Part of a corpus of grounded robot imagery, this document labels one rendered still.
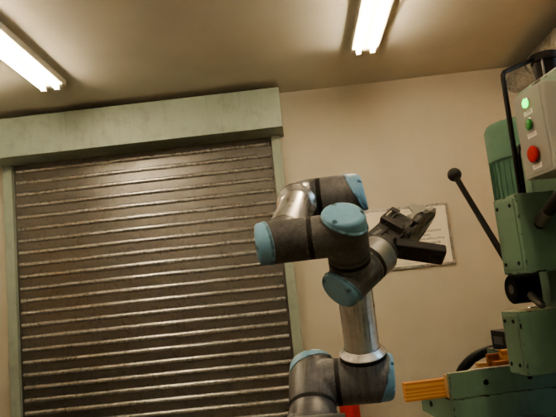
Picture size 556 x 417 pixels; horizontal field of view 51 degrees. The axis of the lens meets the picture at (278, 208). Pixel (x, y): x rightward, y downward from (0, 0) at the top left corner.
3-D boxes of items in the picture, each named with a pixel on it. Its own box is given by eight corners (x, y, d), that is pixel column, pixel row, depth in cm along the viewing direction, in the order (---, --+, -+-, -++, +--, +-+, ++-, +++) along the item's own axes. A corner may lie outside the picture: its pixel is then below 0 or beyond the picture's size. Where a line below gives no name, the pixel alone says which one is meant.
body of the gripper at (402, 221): (394, 203, 140) (365, 228, 133) (425, 220, 135) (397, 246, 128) (390, 227, 145) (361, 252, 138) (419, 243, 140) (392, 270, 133)
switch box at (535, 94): (555, 178, 110) (540, 97, 112) (588, 166, 100) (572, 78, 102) (524, 181, 109) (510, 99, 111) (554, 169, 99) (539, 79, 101)
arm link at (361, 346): (342, 390, 197) (313, 174, 183) (395, 386, 195) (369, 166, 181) (344, 415, 182) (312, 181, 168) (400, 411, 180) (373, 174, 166)
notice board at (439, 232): (455, 263, 427) (446, 202, 434) (456, 263, 425) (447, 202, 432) (368, 272, 429) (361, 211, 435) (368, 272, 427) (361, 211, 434)
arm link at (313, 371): (292, 421, 188) (292, 376, 202) (345, 417, 186) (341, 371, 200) (285, 394, 179) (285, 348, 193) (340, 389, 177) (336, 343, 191)
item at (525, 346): (552, 366, 116) (542, 306, 118) (573, 371, 109) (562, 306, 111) (507, 372, 115) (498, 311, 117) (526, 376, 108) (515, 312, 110)
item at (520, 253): (541, 270, 117) (529, 198, 119) (567, 268, 108) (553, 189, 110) (501, 275, 116) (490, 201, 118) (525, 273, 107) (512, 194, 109)
